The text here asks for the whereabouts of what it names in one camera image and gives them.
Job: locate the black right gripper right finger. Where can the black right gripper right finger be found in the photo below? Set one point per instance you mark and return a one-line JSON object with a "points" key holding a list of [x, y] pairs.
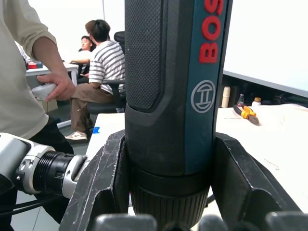
{"points": [[240, 178]]}

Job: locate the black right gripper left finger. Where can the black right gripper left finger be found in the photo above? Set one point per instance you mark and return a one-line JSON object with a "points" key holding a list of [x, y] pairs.
{"points": [[96, 173]]}

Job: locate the white handheld controller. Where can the white handheld controller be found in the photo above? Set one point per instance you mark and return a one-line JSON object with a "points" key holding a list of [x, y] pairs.
{"points": [[42, 91]]}

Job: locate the blue-black Bosch electric screwdriver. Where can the blue-black Bosch electric screwdriver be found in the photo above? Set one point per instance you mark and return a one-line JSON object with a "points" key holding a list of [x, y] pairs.
{"points": [[168, 96]]}

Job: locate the blue tape piece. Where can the blue tape piece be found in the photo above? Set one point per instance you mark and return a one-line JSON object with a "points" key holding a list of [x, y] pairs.
{"points": [[96, 130]]}

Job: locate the hand of standing person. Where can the hand of standing person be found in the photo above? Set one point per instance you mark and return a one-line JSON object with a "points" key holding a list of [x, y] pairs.
{"points": [[63, 86]]}

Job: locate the black office chair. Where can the black office chair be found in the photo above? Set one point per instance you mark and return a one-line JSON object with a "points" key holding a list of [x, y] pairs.
{"points": [[106, 108]]}

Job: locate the glass cola bottle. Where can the glass cola bottle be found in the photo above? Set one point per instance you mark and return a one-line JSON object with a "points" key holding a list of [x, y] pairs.
{"points": [[240, 102]]}

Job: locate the small white yellow-capped bottle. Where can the small white yellow-capped bottle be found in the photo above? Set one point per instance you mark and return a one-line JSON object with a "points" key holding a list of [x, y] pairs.
{"points": [[256, 102]]}

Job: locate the white thermos bottle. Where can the white thermos bottle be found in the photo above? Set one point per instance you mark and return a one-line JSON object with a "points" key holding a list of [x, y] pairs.
{"points": [[226, 97]]}

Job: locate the cardboard box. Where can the cardboard box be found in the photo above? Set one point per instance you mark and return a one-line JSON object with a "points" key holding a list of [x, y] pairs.
{"points": [[49, 106]]}

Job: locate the seated person in striped shirt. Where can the seated person in striped shirt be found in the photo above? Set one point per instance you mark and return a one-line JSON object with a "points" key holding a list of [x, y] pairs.
{"points": [[108, 62]]}

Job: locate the person in beige shirt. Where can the person in beige shirt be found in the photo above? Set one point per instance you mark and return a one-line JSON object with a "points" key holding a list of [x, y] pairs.
{"points": [[14, 96]]}

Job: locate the red and blue box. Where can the red and blue box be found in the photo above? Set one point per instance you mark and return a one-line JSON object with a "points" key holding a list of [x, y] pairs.
{"points": [[33, 65]]}

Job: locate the seated person in white shirt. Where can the seated person in white shirt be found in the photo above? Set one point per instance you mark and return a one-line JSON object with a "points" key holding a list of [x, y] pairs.
{"points": [[85, 43]]}

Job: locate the white projection screen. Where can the white projection screen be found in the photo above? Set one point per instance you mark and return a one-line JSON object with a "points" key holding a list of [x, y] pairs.
{"points": [[269, 43]]}

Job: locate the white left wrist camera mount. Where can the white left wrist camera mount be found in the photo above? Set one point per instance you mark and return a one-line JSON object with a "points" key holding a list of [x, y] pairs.
{"points": [[72, 173]]}

